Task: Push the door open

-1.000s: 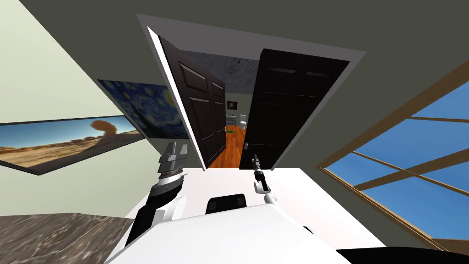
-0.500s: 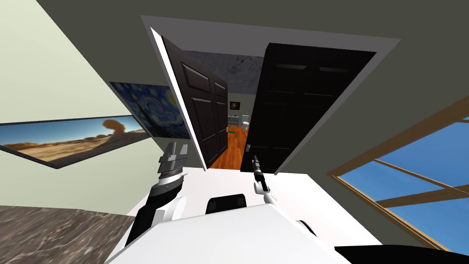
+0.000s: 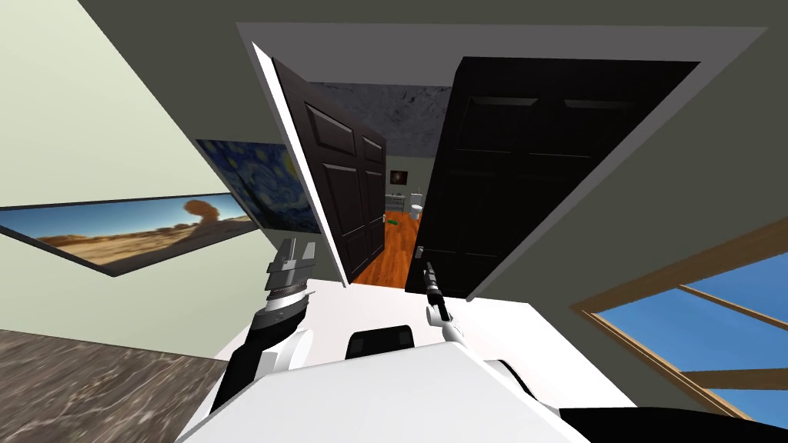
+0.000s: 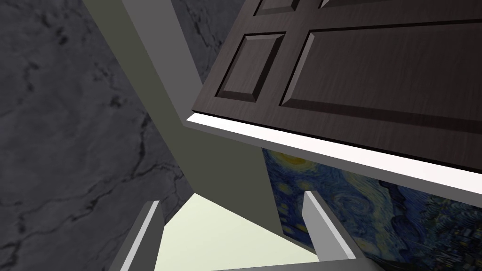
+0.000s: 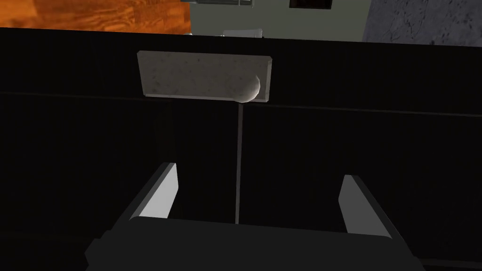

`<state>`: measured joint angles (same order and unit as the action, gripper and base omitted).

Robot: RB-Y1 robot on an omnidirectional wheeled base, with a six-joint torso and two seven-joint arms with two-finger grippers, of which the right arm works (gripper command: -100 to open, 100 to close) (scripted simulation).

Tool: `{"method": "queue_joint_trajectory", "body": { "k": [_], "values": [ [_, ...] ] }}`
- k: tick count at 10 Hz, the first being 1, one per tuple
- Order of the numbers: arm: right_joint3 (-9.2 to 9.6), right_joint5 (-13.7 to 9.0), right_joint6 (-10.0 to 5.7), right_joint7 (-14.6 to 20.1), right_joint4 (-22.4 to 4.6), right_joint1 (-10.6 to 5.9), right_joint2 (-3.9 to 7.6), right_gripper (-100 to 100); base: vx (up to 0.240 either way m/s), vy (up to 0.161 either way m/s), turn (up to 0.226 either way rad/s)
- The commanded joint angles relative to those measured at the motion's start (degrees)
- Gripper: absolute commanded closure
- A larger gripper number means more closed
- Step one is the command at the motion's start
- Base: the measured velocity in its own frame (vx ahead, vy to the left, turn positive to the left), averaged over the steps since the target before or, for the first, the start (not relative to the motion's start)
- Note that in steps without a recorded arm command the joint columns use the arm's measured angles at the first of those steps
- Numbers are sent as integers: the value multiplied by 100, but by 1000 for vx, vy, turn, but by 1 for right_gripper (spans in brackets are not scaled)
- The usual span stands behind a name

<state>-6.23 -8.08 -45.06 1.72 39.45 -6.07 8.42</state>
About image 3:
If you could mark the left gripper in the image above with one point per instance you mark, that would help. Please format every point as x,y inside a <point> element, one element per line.
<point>289,277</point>

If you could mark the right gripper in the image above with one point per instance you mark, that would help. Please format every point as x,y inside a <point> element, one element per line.
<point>432,280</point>

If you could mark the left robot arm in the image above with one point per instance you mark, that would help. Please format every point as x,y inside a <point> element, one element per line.
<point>265,344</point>

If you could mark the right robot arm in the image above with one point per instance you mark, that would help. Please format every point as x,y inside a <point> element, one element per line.
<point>452,329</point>

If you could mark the starry night painting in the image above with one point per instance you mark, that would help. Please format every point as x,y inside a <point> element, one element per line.
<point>271,184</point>

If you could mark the white toilet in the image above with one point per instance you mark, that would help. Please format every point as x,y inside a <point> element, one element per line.
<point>417,206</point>

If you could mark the grey cabinet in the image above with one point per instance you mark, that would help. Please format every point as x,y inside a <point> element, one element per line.
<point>394,203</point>

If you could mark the dark panelled door leaf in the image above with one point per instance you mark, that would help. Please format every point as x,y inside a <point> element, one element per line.
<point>345,178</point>

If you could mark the small dark framed picture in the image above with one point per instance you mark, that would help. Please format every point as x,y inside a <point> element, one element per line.
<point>399,177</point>

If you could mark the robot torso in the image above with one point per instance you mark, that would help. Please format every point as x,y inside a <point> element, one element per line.
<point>394,400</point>

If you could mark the desert landscape picture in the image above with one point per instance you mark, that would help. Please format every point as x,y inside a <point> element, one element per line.
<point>123,231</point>

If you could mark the wooden framed window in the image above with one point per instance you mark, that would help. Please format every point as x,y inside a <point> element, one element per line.
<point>726,332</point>

